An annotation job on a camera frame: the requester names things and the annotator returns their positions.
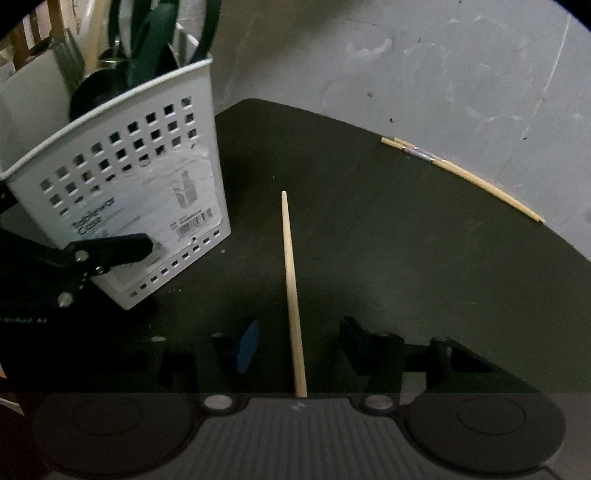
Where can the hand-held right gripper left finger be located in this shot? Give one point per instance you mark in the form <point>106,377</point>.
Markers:
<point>247,346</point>

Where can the white perforated utensil holder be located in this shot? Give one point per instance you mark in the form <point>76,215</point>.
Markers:
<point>152,184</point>

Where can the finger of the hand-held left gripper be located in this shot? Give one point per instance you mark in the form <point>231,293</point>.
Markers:
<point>5,198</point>
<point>115,251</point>

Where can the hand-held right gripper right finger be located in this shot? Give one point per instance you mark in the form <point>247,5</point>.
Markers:
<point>364,346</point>

